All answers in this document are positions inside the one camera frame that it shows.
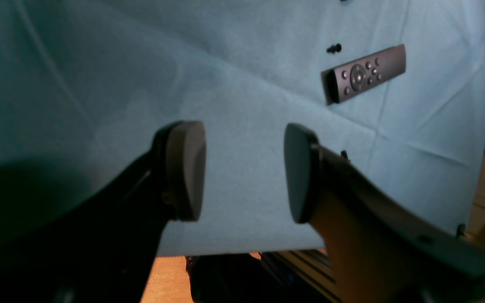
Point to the small black screw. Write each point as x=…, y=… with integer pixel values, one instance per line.
x=335, y=48

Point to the black remote control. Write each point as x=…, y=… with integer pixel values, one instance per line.
x=357, y=76

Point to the blue table cloth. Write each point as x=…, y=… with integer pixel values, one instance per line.
x=85, y=84

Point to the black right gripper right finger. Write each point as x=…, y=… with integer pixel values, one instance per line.
x=379, y=251

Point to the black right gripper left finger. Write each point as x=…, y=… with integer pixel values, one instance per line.
x=103, y=250

